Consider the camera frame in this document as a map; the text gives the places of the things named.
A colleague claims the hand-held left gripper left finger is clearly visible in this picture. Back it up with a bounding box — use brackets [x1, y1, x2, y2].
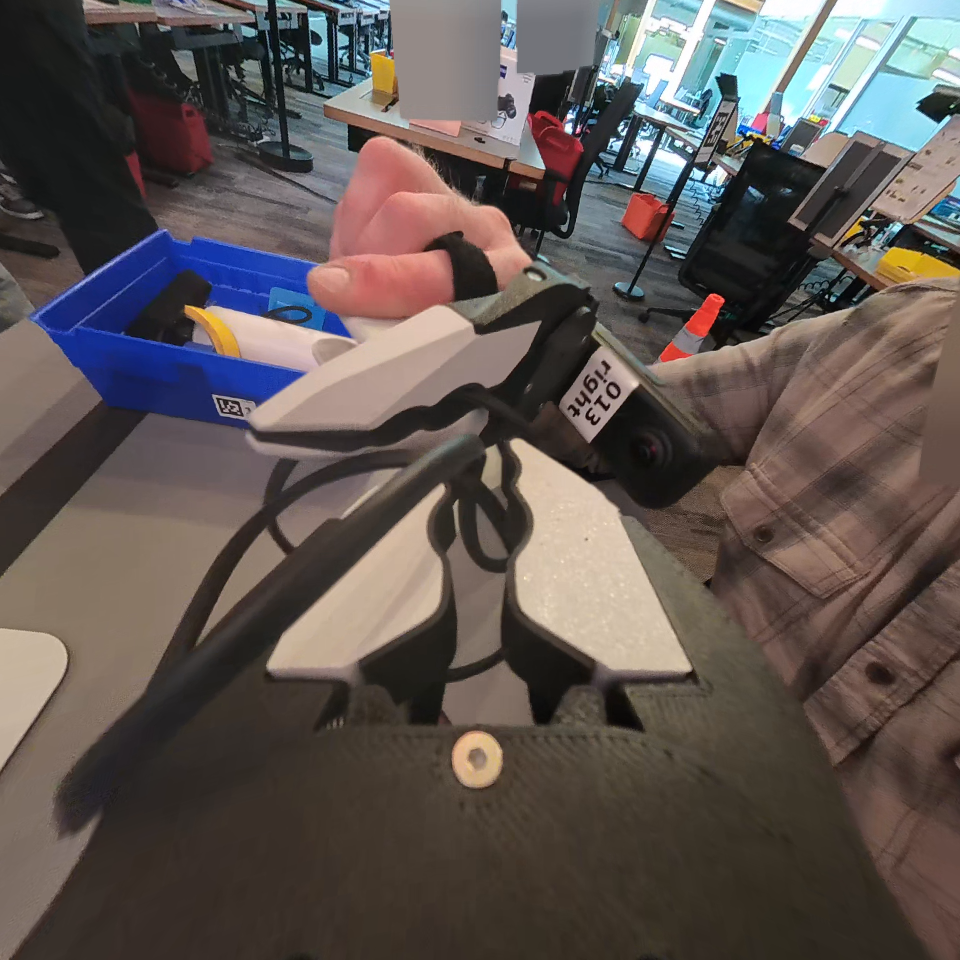
[267, 477, 459, 685]

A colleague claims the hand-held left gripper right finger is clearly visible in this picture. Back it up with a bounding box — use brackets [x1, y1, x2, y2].
[504, 440, 696, 691]

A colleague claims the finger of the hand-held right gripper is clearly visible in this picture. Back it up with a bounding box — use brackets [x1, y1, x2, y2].
[245, 399, 499, 460]
[245, 305, 520, 439]

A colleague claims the thick black cable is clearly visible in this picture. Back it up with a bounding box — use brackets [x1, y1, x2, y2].
[53, 398, 535, 835]

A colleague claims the blue plastic bin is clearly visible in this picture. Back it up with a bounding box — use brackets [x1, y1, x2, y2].
[33, 228, 364, 427]

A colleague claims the person's right hand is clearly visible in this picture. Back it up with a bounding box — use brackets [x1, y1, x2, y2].
[306, 138, 535, 324]

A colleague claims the white tube with yellow band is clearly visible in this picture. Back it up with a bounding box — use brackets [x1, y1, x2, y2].
[185, 305, 361, 375]

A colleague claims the orange traffic cone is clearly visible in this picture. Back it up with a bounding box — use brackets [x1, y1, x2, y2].
[657, 293, 727, 366]

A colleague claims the orange bin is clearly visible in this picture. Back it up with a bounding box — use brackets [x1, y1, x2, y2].
[623, 192, 673, 243]

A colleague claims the black office chair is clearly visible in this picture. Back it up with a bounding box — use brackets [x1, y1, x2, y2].
[503, 78, 642, 253]
[645, 140, 829, 342]

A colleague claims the person's plaid shirt torso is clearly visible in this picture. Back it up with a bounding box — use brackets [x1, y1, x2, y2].
[642, 278, 960, 960]

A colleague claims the red bag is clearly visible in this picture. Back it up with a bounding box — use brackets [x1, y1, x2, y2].
[128, 83, 216, 180]

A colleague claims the white rounded pad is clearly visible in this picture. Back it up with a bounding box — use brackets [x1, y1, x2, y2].
[0, 630, 70, 771]

